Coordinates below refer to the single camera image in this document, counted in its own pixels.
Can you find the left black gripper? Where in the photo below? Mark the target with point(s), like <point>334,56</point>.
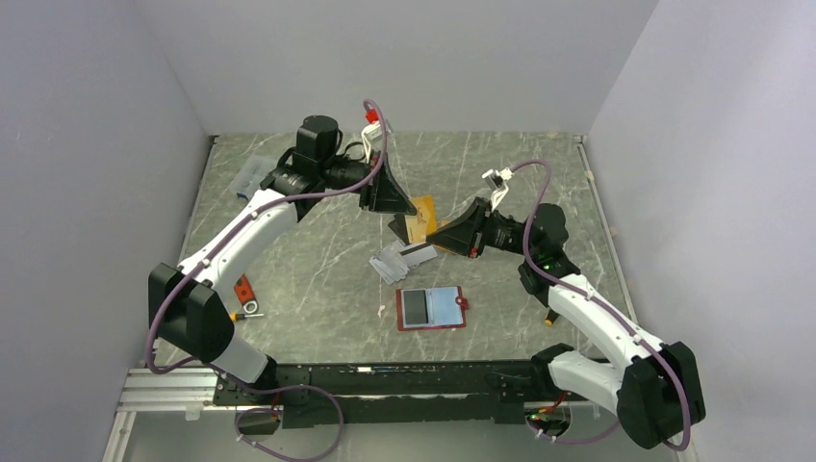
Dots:
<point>383,195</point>

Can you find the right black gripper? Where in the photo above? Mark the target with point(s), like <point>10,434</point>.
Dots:
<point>469,233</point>

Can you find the black card holder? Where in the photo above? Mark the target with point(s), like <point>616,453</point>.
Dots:
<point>399,227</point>

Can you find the single orange card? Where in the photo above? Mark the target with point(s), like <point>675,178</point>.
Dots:
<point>423,222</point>

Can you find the white magnetic stripe card stack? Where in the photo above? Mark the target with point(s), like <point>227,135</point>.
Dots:
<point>394,262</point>

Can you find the red leather wallet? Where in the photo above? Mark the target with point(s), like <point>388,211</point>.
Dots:
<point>447,308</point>

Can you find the single black card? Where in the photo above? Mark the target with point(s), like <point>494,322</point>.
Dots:
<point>414,305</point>

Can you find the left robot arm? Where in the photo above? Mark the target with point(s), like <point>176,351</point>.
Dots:
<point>185,303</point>

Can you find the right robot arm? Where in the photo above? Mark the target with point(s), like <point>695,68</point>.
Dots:
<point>653,388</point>

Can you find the yellow black screwdriver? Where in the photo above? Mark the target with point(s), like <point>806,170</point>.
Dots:
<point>548,317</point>

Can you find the clear plastic organizer box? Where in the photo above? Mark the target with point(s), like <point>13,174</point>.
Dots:
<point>253,172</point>

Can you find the red utility knife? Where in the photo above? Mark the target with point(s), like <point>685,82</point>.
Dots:
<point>246,296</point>

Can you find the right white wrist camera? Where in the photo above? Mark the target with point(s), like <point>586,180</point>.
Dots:
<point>497,181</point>

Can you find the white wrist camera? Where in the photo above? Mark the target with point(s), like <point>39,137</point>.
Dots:
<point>374,136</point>
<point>497,181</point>

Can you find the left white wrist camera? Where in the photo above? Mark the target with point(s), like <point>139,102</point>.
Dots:
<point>374,136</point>

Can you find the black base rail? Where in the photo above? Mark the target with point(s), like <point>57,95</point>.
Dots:
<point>499,391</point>

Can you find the aluminium frame rail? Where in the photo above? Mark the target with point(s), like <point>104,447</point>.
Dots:
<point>188,390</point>

